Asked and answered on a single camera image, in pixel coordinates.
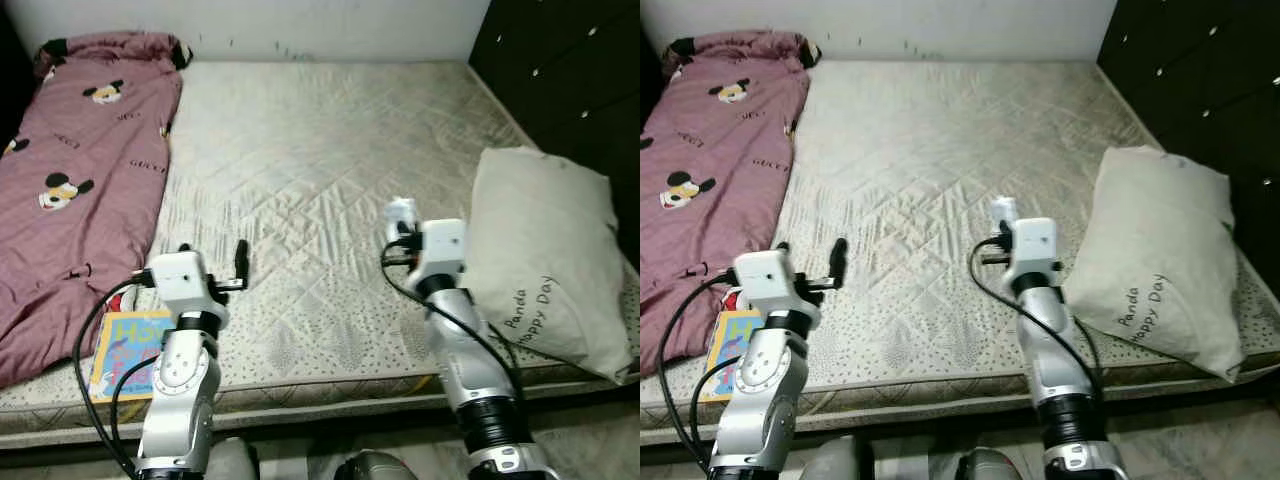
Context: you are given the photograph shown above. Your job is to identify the yellow blue children's book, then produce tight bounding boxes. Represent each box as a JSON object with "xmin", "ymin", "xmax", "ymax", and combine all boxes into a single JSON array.
[
  {"xmin": 698, "ymin": 308, "xmax": 771, "ymax": 403},
  {"xmin": 88, "ymin": 310, "xmax": 176, "ymax": 403}
]

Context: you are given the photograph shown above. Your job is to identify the white pillow with lettering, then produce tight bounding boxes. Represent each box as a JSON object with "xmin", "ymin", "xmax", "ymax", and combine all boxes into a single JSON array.
[
  {"xmin": 1060, "ymin": 145, "xmax": 1249, "ymax": 384},
  {"xmin": 462, "ymin": 147, "xmax": 641, "ymax": 386}
]

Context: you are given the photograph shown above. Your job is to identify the purple cartoon mouse quilt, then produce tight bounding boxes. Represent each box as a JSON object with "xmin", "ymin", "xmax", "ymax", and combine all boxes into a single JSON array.
[
  {"xmin": 0, "ymin": 30, "xmax": 193, "ymax": 391},
  {"xmin": 640, "ymin": 30, "xmax": 823, "ymax": 391}
]

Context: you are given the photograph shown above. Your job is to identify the white quilted mattress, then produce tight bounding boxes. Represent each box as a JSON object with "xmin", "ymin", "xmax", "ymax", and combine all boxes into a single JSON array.
[
  {"xmin": 640, "ymin": 60, "xmax": 1280, "ymax": 431},
  {"xmin": 0, "ymin": 60, "xmax": 641, "ymax": 416}
]

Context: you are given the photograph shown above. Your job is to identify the grey bed base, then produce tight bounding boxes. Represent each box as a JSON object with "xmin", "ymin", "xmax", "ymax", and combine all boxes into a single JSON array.
[
  {"xmin": 0, "ymin": 360, "xmax": 641, "ymax": 451},
  {"xmin": 640, "ymin": 360, "xmax": 1280, "ymax": 449}
]

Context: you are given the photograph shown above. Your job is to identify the large black fabric object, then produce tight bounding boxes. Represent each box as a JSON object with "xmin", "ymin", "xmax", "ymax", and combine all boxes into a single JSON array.
[
  {"xmin": 640, "ymin": 25, "xmax": 666, "ymax": 131},
  {"xmin": 0, "ymin": 15, "xmax": 41, "ymax": 141}
]

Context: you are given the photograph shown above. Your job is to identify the grey robot right leg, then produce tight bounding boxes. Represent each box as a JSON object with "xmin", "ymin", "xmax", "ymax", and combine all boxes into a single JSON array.
[
  {"xmin": 333, "ymin": 450, "xmax": 416, "ymax": 480},
  {"xmin": 955, "ymin": 448, "xmax": 1026, "ymax": 480}
]

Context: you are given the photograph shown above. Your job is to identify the black tufted headboard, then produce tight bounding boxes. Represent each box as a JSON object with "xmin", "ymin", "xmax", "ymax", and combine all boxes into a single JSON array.
[
  {"xmin": 1095, "ymin": 0, "xmax": 1280, "ymax": 281},
  {"xmin": 468, "ymin": 0, "xmax": 641, "ymax": 266}
]

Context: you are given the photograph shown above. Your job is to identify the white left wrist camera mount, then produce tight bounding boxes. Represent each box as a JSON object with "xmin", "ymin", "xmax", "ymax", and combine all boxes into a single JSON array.
[
  {"xmin": 148, "ymin": 252, "xmax": 229, "ymax": 323},
  {"xmin": 733, "ymin": 250, "xmax": 816, "ymax": 326}
]

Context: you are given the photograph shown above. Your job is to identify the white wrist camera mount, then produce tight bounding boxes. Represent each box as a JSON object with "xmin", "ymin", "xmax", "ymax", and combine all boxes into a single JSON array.
[
  {"xmin": 148, "ymin": 252, "xmax": 229, "ymax": 323},
  {"xmin": 733, "ymin": 250, "xmax": 816, "ymax": 326},
  {"xmin": 415, "ymin": 218, "xmax": 469, "ymax": 291},
  {"xmin": 1005, "ymin": 218, "xmax": 1059, "ymax": 291}
]

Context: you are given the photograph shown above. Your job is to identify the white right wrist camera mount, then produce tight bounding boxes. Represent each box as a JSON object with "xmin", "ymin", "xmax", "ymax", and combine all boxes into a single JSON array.
[
  {"xmin": 415, "ymin": 218, "xmax": 469, "ymax": 291},
  {"xmin": 1005, "ymin": 218, "xmax": 1059, "ymax": 291}
]

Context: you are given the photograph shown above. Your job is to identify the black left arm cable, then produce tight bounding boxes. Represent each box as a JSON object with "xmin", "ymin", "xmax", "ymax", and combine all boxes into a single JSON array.
[
  {"xmin": 73, "ymin": 278, "xmax": 161, "ymax": 479},
  {"xmin": 655, "ymin": 275, "xmax": 746, "ymax": 471}
]

